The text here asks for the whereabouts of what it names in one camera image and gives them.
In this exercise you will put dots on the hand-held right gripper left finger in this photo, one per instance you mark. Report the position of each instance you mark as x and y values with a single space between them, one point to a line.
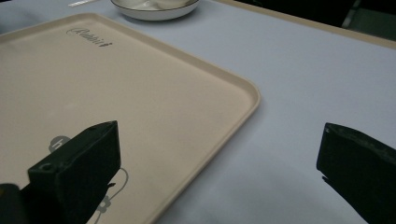
81 168

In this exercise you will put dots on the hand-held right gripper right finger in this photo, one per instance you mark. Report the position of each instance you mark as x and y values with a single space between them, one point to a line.
358 169

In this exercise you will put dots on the beige plastic tray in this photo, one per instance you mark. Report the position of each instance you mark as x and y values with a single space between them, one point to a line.
130 102

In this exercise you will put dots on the metal stand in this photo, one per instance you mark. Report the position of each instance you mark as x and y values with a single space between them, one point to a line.
351 14

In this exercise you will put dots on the white bowl with dark rim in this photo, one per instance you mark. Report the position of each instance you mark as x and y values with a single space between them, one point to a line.
155 12

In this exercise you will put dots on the white round food in bowl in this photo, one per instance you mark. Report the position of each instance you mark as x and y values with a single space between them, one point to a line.
158 3

